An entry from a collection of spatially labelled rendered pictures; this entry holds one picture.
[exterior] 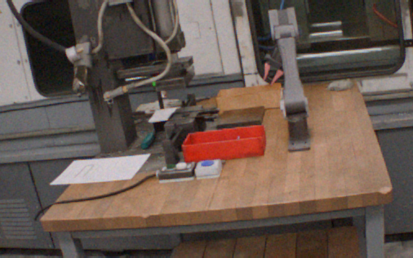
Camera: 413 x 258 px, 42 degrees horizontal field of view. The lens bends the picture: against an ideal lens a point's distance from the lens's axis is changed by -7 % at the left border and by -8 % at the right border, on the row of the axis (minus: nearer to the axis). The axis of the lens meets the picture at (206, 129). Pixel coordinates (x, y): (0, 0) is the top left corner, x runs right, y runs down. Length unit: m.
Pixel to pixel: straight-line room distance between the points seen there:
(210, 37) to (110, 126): 0.76
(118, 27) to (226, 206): 0.78
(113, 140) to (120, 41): 0.36
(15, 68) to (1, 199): 0.81
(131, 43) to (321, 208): 0.89
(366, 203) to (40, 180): 2.09
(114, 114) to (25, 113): 1.08
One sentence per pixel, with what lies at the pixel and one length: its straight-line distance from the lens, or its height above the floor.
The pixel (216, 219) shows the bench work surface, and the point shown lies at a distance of 1.47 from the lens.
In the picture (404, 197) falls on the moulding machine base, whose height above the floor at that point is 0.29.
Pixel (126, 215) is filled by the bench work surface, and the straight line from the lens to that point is 1.53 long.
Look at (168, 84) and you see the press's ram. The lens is 1.89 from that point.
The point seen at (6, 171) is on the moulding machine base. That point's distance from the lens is 3.24.
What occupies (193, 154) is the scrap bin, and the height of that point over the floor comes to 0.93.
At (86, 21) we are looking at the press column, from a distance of 1.98.
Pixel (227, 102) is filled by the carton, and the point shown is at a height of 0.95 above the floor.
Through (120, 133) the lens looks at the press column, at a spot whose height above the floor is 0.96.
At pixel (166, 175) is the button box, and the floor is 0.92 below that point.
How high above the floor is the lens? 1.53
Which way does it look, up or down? 17 degrees down
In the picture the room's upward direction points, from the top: 11 degrees counter-clockwise
